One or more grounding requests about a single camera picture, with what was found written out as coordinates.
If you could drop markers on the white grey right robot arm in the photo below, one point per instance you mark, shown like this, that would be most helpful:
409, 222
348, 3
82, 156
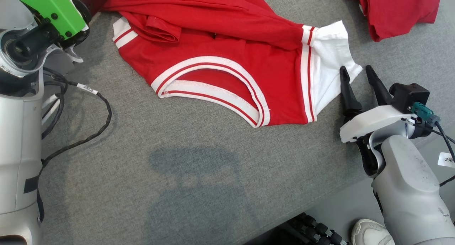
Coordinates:
408, 188

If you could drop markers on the red white basketball jersey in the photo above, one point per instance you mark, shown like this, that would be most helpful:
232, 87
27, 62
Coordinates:
231, 42

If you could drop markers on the white shoe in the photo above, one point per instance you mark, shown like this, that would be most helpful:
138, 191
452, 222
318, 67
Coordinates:
369, 234

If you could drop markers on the grey fabric sofa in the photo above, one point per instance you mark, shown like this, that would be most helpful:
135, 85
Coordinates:
177, 166

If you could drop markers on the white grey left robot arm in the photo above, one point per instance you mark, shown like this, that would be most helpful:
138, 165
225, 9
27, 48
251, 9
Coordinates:
17, 149

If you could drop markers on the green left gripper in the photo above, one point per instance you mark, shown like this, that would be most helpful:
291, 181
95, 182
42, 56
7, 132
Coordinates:
49, 10

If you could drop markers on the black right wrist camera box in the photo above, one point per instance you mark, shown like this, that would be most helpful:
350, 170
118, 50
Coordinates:
408, 95

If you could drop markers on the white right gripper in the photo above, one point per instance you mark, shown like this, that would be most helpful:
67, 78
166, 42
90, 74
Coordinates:
376, 122

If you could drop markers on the plain red garment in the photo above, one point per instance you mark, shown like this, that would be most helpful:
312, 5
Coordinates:
398, 10

